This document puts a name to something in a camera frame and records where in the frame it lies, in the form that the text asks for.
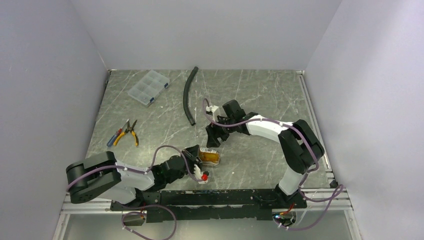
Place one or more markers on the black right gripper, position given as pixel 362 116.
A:
pixel 213 133

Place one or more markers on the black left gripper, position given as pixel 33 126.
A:
pixel 191 154

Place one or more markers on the printed glasses pouch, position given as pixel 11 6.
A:
pixel 204 149

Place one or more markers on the orange transparent safety glasses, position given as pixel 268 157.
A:
pixel 209 158

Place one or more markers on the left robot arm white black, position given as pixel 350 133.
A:
pixel 103 176

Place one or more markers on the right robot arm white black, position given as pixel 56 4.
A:
pixel 300 146

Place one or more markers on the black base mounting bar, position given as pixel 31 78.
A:
pixel 183 205

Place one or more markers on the clear plastic compartment box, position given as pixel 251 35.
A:
pixel 149 87

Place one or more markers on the blue red screwdriver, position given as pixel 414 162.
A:
pixel 113 138

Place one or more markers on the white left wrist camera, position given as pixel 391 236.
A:
pixel 201 177

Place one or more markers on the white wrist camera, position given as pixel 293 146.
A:
pixel 213 111
pixel 201 177

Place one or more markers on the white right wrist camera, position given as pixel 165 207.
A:
pixel 213 111

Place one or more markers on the aluminium frame rail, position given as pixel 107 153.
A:
pixel 103 206

